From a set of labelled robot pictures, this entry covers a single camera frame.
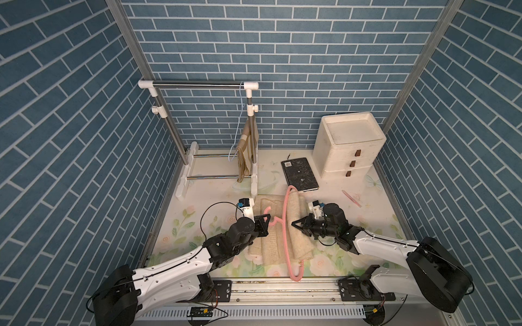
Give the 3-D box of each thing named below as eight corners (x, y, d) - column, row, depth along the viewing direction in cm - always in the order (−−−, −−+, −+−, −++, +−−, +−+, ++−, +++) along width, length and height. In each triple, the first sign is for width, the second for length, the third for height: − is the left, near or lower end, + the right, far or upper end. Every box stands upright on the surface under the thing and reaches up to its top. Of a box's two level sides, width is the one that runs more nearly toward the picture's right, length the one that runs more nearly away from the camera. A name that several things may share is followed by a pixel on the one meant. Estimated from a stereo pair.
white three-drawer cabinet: (314, 179, 109) (325, 144, 89) (309, 148, 124) (317, 112, 104) (368, 180, 109) (391, 145, 89) (356, 148, 125) (373, 113, 105)
